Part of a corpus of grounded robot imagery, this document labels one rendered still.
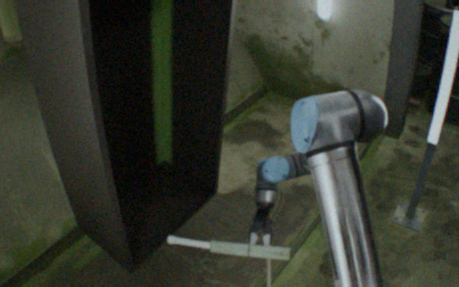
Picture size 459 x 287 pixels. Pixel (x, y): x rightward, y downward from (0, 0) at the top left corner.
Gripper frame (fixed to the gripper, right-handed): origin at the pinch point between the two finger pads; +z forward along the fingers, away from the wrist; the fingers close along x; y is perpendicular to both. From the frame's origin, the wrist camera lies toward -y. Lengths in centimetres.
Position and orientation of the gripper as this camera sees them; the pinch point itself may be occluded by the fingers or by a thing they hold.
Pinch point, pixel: (258, 253)
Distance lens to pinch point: 145.0
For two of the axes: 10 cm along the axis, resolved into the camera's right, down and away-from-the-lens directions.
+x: -9.7, -0.5, 2.4
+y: 2.2, 2.4, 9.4
